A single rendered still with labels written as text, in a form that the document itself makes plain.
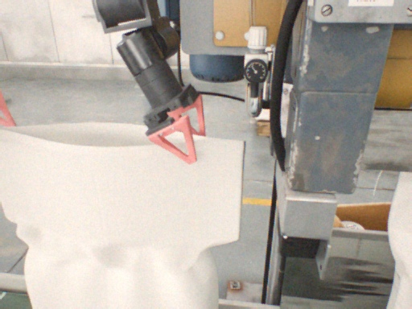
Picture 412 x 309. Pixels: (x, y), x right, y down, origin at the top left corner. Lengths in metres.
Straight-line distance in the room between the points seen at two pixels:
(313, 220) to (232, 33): 0.44
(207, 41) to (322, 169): 0.44
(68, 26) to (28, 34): 0.78
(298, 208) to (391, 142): 0.23
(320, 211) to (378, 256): 0.60
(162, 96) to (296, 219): 0.26
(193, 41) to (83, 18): 5.51
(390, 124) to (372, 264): 0.52
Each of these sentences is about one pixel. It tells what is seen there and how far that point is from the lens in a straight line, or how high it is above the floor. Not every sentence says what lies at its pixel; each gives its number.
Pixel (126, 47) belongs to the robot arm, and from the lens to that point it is 0.51.
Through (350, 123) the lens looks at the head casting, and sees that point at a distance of 0.35.
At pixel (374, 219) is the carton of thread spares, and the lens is 2.11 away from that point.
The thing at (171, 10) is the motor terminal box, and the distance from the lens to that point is 0.73.
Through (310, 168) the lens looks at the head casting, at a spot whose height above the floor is 1.10.
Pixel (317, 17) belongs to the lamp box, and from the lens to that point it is 0.27.
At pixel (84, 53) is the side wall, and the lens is 6.28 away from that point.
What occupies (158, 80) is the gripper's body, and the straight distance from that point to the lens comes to 0.50.
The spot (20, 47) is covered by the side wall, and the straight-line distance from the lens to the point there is 6.91.
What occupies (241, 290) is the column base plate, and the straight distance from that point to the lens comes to 1.68.
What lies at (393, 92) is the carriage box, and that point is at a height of 1.11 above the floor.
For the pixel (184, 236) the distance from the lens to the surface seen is 0.63.
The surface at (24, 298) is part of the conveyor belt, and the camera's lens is 1.30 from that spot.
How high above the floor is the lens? 1.25
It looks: 25 degrees down
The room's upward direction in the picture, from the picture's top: straight up
